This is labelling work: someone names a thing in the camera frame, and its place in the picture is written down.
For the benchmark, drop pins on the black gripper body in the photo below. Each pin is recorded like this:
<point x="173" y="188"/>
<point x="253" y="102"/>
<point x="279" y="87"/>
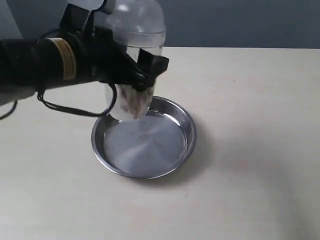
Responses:
<point x="97" y="55"/>

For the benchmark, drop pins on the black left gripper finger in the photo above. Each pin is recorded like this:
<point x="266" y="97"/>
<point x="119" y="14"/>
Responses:
<point x="147" y="69"/>

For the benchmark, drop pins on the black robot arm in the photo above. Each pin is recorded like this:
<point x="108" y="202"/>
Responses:
<point x="31" y="66"/>

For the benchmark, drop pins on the round stainless steel tray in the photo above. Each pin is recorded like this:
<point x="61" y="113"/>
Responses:
<point x="152" y="147"/>

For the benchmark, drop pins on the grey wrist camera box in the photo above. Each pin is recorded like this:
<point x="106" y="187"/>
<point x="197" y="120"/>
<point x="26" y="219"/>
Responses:
<point x="105" y="6"/>

